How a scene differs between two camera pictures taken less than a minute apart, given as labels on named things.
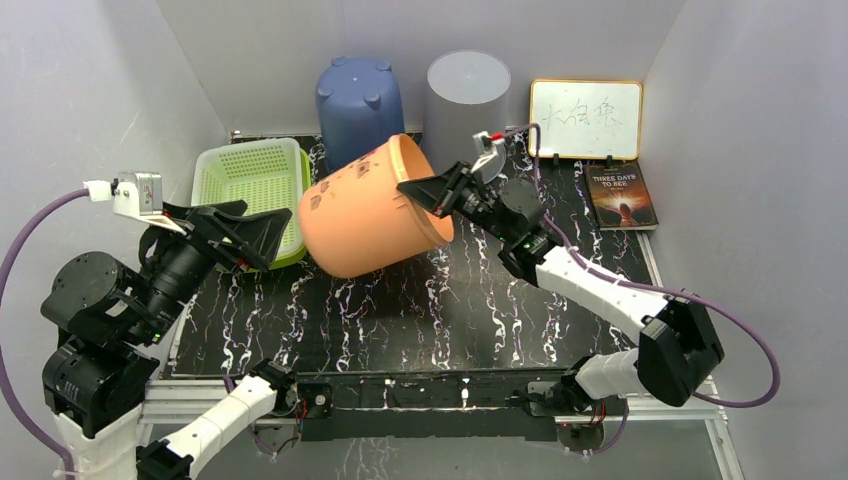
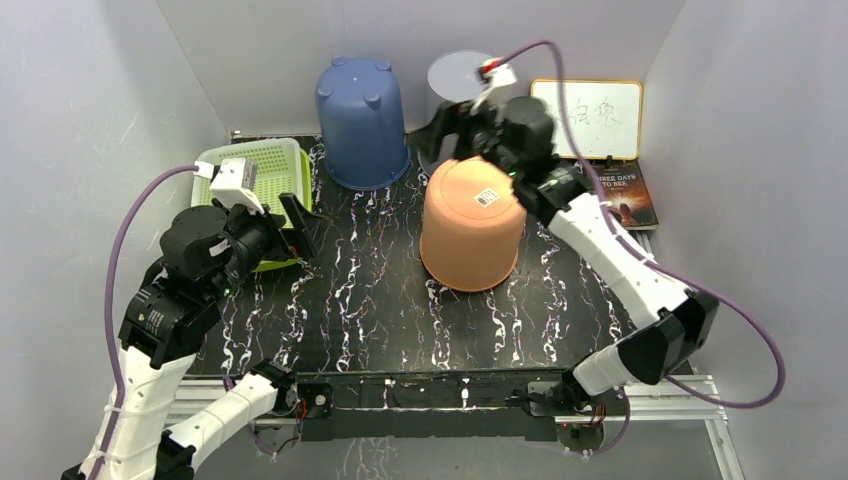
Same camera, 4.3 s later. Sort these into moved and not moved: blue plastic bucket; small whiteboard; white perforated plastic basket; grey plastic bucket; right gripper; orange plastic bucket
Moved: right gripper; orange plastic bucket
Not moved: white perforated plastic basket; small whiteboard; grey plastic bucket; blue plastic bucket
